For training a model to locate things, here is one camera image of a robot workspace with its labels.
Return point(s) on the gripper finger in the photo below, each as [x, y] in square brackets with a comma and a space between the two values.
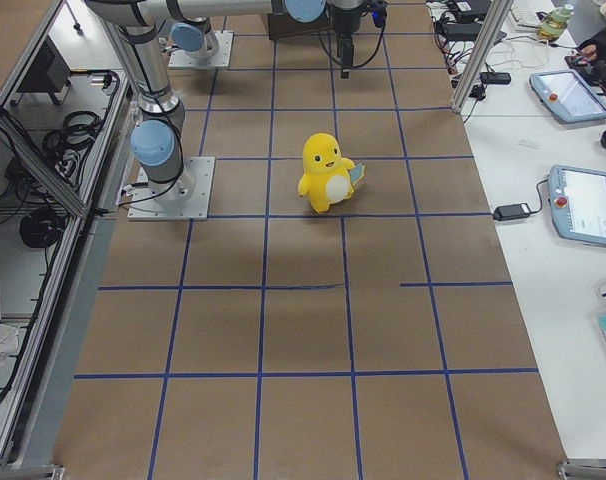
[345, 52]

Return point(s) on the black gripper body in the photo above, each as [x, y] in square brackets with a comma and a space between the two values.
[344, 22]

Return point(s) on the dark wooden drawer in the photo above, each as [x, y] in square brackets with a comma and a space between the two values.
[284, 26]

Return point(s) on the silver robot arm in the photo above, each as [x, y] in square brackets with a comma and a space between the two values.
[136, 37]
[193, 35]

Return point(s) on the yellow plush dinosaur toy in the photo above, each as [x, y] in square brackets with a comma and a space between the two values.
[328, 178]

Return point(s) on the green bottle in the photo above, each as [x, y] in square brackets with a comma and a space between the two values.
[555, 23]

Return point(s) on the far teach pendant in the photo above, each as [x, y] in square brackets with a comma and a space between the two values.
[567, 96]

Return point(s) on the teach pendant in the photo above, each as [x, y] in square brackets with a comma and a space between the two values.
[578, 203]
[567, 96]

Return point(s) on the black power adapter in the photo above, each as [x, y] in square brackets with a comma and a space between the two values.
[511, 212]

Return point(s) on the near teach pendant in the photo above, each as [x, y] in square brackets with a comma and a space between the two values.
[578, 203]

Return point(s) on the aluminium frame post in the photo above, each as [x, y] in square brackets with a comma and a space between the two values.
[485, 41]

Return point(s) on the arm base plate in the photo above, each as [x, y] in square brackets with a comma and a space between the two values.
[179, 60]
[188, 198]

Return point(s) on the aluminium side frame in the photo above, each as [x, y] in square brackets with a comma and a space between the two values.
[63, 104]

